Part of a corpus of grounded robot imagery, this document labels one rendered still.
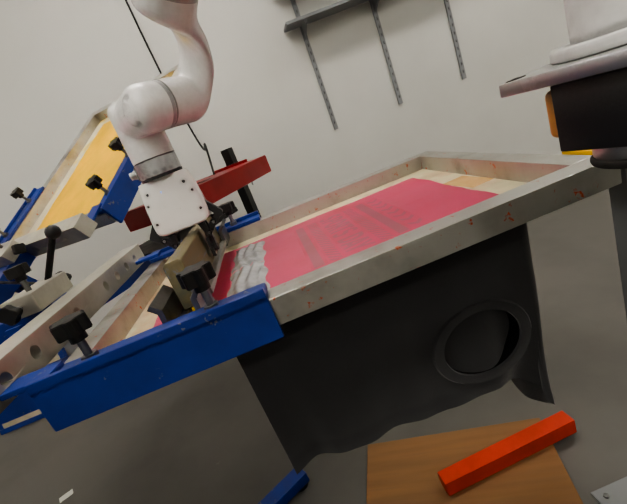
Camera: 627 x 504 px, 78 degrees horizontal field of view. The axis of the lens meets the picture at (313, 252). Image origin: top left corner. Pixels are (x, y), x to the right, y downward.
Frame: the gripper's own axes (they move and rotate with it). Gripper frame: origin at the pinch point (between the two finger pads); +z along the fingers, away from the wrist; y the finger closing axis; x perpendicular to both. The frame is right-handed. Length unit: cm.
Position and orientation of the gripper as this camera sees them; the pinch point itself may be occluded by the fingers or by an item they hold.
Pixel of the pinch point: (199, 250)
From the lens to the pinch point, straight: 77.6
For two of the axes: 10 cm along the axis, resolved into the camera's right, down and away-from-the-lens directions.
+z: 3.5, 8.9, 2.9
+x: -1.5, -2.6, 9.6
